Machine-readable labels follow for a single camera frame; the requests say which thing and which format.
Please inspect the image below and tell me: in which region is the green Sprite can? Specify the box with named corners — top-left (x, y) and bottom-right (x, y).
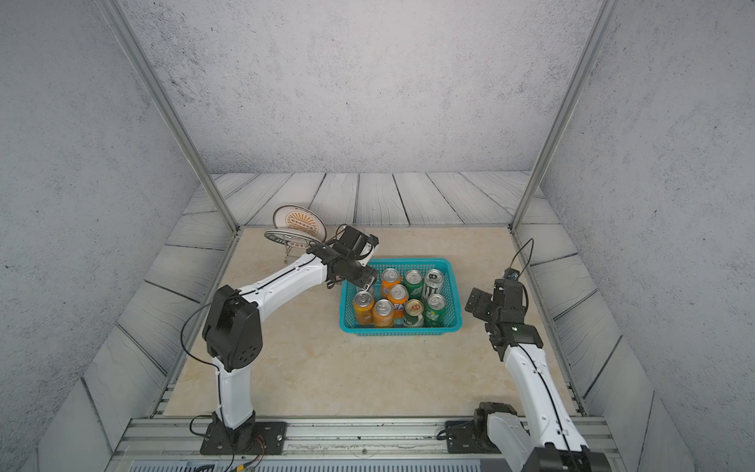
top-left (424, 293), bottom-right (446, 328)

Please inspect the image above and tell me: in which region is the green white can front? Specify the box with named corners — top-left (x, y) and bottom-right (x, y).
top-left (403, 299), bottom-right (425, 328)

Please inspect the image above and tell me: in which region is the orange Fanta can middle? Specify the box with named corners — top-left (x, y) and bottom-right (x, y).
top-left (387, 283), bottom-right (409, 321)

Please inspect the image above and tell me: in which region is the orange can back row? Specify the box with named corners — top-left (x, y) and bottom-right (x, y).
top-left (381, 267), bottom-right (401, 297)

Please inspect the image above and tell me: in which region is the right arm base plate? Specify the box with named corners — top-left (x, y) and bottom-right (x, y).
top-left (436, 420), bottom-right (501, 454)

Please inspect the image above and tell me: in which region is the metal wire plate stand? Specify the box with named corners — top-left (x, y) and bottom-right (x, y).
top-left (284, 243), bottom-right (307, 265)

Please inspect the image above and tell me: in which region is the upright sunburst plate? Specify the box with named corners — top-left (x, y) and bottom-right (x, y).
top-left (273, 205), bottom-right (328, 241)

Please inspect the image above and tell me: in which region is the orange soda can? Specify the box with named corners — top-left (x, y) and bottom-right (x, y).
top-left (353, 290), bottom-right (375, 326)

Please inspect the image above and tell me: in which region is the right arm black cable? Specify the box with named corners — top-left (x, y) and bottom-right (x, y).
top-left (509, 238), bottom-right (536, 278)

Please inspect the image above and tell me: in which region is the green rimmed plate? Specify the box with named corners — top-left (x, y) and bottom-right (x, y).
top-left (263, 228), bottom-right (322, 250)

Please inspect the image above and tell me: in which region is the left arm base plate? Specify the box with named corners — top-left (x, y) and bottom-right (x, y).
top-left (200, 419), bottom-right (288, 456)

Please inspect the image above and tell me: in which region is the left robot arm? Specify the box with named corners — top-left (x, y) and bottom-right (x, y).
top-left (202, 224), bottom-right (379, 432)

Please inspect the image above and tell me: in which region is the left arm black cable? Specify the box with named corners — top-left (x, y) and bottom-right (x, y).
top-left (179, 302), bottom-right (220, 438)

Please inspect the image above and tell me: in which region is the aluminium front rail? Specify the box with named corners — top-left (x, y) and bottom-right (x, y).
top-left (106, 416), bottom-right (505, 471)

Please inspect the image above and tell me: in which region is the green can back row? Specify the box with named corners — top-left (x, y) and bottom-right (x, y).
top-left (402, 269), bottom-right (424, 299)

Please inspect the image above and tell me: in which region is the left aluminium frame post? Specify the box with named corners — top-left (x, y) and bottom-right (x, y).
top-left (96, 0), bottom-right (240, 235)

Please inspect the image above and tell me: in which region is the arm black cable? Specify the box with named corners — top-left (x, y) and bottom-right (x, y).
top-left (179, 302), bottom-right (220, 438)
top-left (509, 238), bottom-right (536, 278)

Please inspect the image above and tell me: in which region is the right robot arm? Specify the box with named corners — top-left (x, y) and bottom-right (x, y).
top-left (465, 267), bottom-right (611, 471)

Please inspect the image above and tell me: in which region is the orange can row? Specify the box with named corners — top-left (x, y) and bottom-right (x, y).
top-left (381, 267), bottom-right (401, 297)
top-left (373, 299), bottom-right (394, 328)

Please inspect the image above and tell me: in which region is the aluminium frame post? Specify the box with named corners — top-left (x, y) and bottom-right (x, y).
top-left (96, 0), bottom-right (240, 235)
top-left (509, 0), bottom-right (619, 234)

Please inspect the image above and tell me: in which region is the orange can front row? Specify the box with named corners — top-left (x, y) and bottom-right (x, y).
top-left (373, 299), bottom-right (394, 328)

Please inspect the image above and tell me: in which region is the teal plastic basket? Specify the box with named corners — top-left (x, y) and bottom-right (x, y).
top-left (339, 258), bottom-right (462, 336)

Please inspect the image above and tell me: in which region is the right aluminium frame post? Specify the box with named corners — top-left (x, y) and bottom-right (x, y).
top-left (509, 0), bottom-right (619, 234)

